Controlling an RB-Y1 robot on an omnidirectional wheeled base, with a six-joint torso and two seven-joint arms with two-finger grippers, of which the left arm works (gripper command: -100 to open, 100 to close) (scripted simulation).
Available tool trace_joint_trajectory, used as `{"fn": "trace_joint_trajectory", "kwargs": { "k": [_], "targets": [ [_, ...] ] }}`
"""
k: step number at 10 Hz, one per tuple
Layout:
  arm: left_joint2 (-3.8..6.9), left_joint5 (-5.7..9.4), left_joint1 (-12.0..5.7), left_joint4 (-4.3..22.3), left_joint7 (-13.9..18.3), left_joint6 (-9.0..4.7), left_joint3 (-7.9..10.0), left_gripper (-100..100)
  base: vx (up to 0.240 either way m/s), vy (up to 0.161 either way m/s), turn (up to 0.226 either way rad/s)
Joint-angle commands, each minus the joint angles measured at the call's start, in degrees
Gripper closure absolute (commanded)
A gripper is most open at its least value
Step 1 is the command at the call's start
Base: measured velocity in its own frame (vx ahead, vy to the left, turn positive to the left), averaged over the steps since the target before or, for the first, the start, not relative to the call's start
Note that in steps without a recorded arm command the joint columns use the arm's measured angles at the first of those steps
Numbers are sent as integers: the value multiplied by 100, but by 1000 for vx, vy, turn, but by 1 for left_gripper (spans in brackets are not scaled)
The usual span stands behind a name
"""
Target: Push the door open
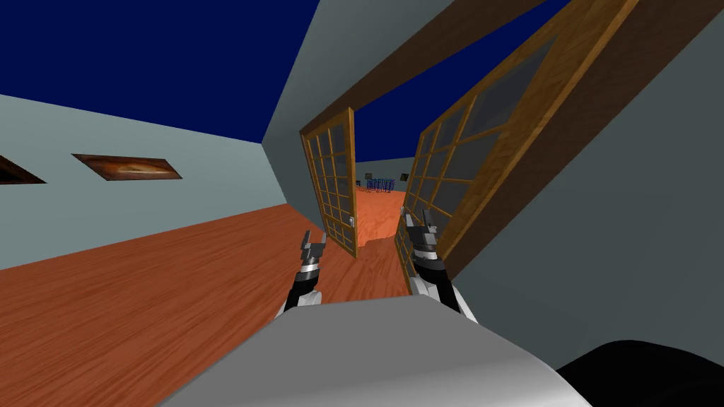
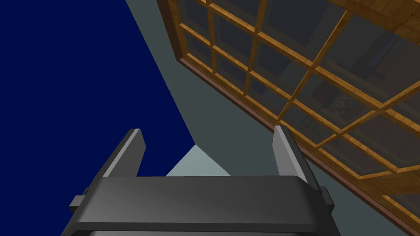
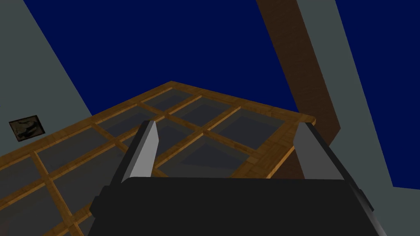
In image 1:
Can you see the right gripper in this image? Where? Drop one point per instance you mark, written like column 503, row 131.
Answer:
column 422, row 240

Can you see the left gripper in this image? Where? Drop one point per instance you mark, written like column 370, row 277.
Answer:
column 313, row 254

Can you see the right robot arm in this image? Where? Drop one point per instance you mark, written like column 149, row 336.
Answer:
column 645, row 376

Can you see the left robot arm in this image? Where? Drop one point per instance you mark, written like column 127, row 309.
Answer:
column 302, row 285

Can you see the blue rack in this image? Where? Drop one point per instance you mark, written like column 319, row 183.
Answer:
column 380, row 185

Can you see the wooden glazed door leaf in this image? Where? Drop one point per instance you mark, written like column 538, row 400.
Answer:
column 526, row 118
column 334, row 186

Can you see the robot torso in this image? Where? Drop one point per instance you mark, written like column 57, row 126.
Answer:
column 373, row 356

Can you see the brown framed wall picture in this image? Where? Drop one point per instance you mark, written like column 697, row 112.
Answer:
column 127, row 167
column 14, row 172

